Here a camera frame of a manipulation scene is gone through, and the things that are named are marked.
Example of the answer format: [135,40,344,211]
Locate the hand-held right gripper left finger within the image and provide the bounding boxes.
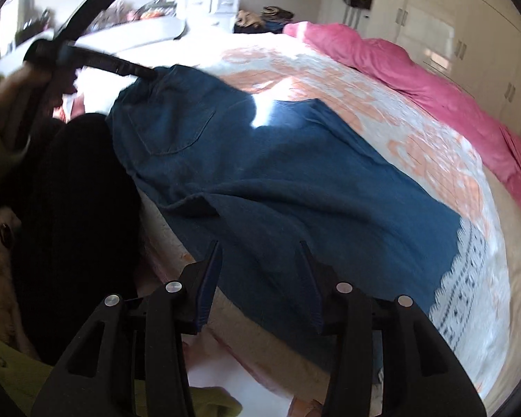
[30,240,224,417]

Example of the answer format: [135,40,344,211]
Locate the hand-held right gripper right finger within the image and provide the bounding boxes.
[299,240,487,417]

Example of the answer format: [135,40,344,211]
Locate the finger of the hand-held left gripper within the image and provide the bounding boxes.
[52,0,132,46]
[67,46,158,81]

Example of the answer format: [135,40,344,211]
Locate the blue denim pants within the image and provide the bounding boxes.
[105,64,466,357]

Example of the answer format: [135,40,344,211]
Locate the person's left hand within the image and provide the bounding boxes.
[0,67,64,116]

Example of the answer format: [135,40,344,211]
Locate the desk clutter of jars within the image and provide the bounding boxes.
[93,4,136,32]

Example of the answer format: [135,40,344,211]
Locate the white bed footboard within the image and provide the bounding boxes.
[74,15,188,49]

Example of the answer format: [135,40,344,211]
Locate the clear container with snacks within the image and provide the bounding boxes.
[134,2,175,21]

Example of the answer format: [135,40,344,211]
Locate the white drawer cabinet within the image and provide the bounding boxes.
[169,0,242,27]

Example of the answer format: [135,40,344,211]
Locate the peach and white printed blanket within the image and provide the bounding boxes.
[76,30,511,413]

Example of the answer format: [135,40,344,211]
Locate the beige bed sheet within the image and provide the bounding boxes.
[484,174,521,404]

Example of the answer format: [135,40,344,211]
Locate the person's green sweater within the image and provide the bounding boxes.
[0,330,244,417]

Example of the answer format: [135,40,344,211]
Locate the pink duvet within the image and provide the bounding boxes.
[283,22,521,231]

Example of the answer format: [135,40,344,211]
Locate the white door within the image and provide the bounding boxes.
[330,0,402,40]

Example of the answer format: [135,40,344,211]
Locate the white wardrobe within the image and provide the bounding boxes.
[365,0,521,140]

